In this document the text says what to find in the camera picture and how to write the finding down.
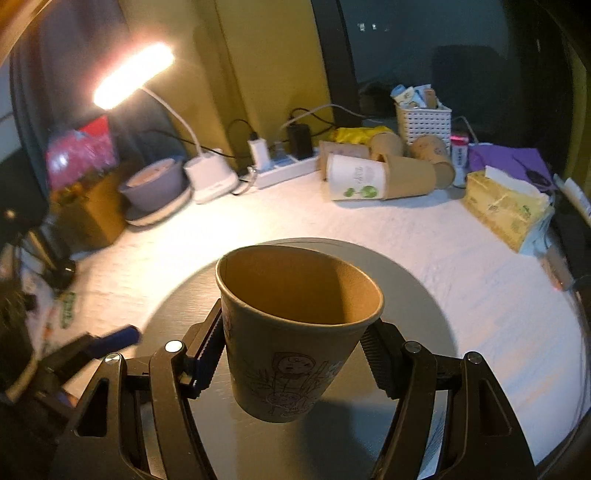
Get brown cartoon paper cup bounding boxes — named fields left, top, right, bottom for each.
left=215, top=245, right=385, bottom=423

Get brown paper cup front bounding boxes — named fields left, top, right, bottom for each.
left=385, top=155, right=436, bottom=200

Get white green-print paper cup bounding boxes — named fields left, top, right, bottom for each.
left=327, top=154, right=387, bottom=201

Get brown paper cup middle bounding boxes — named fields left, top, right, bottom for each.
left=410, top=135, right=456, bottom=189

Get brown paper cup back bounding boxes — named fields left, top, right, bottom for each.
left=369, top=131, right=405, bottom=162

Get brown paper cup left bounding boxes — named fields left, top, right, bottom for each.
left=318, top=140, right=370, bottom=180

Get brown cardboard box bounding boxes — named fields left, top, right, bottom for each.
left=55, top=159, right=141, bottom=253

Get white round plate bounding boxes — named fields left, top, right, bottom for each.
left=123, top=184, right=194, bottom=228

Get purple grey bowl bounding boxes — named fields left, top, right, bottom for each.
left=118, top=157, right=186, bottom=213

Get pink plastic bag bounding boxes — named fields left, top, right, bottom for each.
left=45, top=115, right=119, bottom=191

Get white desk lamp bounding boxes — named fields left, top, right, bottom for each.
left=92, top=42, right=240, bottom=204

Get yellow tissue pack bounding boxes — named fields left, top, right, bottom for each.
left=462, top=166, right=554, bottom=255

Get black scissors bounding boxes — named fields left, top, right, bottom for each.
left=513, top=158, right=552, bottom=191

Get white tube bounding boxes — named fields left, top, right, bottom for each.
left=553, top=174, right=591, bottom=220

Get white usb charger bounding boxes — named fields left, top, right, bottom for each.
left=248, top=138, right=271, bottom=172

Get white power strip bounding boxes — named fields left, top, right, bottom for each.
left=254, top=153, right=320, bottom=190

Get purple folder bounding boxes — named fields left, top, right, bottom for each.
left=468, top=143, right=556, bottom=194

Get black power adapter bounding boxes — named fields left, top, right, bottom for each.
left=287, top=123, right=314, bottom=160

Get white woven plastic basket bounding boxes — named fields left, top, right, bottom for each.
left=396, top=104, right=453, bottom=150

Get yellow plastic bag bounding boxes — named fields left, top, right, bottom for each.
left=331, top=125, right=393, bottom=145

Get yellow curtain left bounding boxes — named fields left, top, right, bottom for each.
left=121, top=1, right=329, bottom=170

